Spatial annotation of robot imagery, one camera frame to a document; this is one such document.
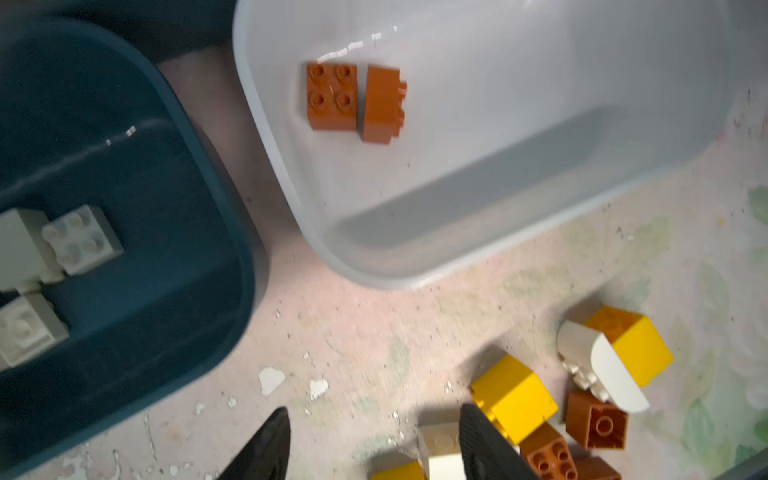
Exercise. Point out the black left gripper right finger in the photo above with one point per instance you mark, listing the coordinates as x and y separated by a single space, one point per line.
486 454

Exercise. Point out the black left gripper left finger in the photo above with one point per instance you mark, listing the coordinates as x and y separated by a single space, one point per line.
266 455

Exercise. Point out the small white lego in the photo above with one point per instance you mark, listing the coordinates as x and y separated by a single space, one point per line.
82 240

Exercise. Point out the long white lego brick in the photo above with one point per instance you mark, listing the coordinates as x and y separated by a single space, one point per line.
440 451

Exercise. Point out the brown studded lego middle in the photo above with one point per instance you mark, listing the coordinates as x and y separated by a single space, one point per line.
547 453

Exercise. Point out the yellow lego brick middle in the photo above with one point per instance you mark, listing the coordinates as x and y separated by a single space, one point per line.
513 399

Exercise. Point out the yellow lego brick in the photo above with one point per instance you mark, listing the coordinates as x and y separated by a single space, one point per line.
409 471
513 399
636 341

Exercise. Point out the yellow lego brick centre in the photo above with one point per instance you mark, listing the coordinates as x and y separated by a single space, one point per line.
409 471

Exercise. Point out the white curved lego brick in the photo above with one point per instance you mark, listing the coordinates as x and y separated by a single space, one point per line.
590 359

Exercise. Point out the yellow lego brick right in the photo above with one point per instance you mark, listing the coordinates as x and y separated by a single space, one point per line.
636 341

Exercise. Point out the white plastic bin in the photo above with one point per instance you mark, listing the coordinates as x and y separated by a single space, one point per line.
519 115

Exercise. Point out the near teal plastic bin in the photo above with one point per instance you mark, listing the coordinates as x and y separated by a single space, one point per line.
87 119

